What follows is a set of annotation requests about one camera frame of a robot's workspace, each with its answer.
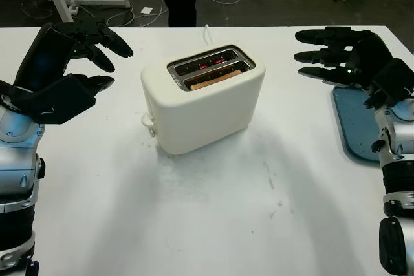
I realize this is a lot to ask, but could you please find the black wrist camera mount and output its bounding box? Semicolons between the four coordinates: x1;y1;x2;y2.
0;74;98;125
364;58;414;109

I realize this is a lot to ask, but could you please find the cream two-slot toaster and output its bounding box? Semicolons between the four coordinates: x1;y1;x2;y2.
140;44;267;156

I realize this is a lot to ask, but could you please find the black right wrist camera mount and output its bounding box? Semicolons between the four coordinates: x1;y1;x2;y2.
364;58;414;109

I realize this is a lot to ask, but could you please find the toast slice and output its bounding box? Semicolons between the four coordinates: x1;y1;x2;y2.
190;68;242;91

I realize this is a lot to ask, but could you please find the blue plastic tray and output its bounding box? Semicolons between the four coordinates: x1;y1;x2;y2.
332;84;389;163

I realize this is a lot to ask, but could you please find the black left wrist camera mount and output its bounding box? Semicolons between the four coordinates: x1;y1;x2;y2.
0;74;98;125

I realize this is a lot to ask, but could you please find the white toaster power cord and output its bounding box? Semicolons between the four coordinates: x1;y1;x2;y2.
202;24;214;47

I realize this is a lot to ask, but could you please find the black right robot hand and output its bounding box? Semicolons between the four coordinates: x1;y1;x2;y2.
293;26;394;89

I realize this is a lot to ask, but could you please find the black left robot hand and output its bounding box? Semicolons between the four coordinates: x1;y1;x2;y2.
14;17;134;92

